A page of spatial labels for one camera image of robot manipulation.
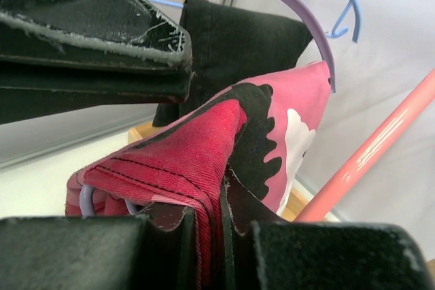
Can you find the black trousers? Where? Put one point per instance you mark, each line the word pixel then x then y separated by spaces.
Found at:
pixel 229 45

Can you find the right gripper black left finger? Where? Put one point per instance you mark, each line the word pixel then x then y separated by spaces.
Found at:
pixel 153 250

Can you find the pink camouflage trousers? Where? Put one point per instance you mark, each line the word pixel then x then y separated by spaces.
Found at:
pixel 261 127

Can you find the pink plastic hanger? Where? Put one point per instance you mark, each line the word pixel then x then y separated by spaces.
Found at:
pixel 369 152

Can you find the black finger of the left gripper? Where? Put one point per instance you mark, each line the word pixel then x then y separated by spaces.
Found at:
pixel 64 55

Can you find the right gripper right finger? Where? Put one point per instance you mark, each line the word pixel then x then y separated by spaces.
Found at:
pixel 264 251

